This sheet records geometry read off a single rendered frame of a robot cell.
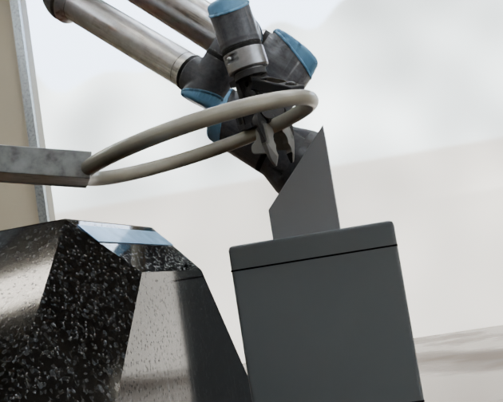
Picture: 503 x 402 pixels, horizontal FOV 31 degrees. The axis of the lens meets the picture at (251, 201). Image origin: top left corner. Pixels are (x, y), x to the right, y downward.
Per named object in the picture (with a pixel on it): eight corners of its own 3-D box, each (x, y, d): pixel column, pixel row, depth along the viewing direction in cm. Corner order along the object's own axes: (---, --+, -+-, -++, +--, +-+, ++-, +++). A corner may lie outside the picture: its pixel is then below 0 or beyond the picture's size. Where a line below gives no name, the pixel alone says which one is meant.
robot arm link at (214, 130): (259, 172, 249) (205, 139, 251) (293, 119, 248) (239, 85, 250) (251, 168, 234) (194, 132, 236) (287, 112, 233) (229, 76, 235)
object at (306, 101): (85, 160, 147) (80, 143, 147) (72, 201, 195) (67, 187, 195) (356, 81, 160) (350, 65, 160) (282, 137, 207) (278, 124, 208)
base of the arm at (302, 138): (283, 202, 248) (253, 182, 249) (322, 143, 250) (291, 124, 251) (282, 190, 229) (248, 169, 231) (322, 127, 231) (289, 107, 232)
